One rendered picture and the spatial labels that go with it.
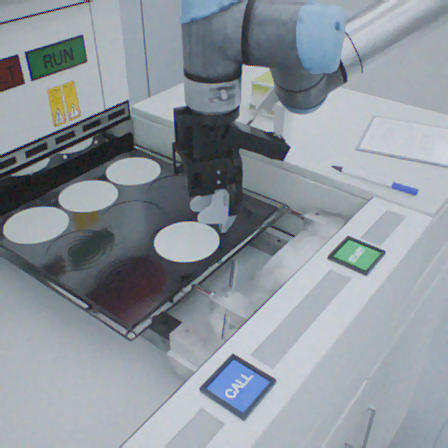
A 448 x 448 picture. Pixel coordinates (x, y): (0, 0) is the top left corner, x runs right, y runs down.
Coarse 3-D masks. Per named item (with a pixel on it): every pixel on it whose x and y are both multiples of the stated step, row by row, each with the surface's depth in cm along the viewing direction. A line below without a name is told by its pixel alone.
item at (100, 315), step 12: (0, 252) 80; (12, 264) 79; (24, 264) 78; (36, 276) 76; (48, 276) 75; (60, 288) 73; (72, 300) 72; (84, 300) 72; (96, 312) 70; (108, 324) 68; (120, 324) 68
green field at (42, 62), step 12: (48, 48) 88; (60, 48) 90; (72, 48) 92; (36, 60) 87; (48, 60) 89; (60, 60) 90; (72, 60) 92; (84, 60) 94; (36, 72) 88; (48, 72) 89
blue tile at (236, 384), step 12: (228, 372) 54; (240, 372) 54; (252, 372) 54; (216, 384) 53; (228, 384) 53; (240, 384) 53; (252, 384) 53; (264, 384) 53; (228, 396) 52; (240, 396) 52; (252, 396) 52; (240, 408) 51
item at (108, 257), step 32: (160, 160) 103; (128, 192) 94; (160, 192) 94; (0, 224) 86; (96, 224) 86; (128, 224) 86; (160, 224) 86; (256, 224) 86; (32, 256) 79; (64, 256) 80; (96, 256) 80; (128, 256) 79; (160, 256) 80; (96, 288) 74; (128, 288) 74; (160, 288) 74; (128, 320) 69
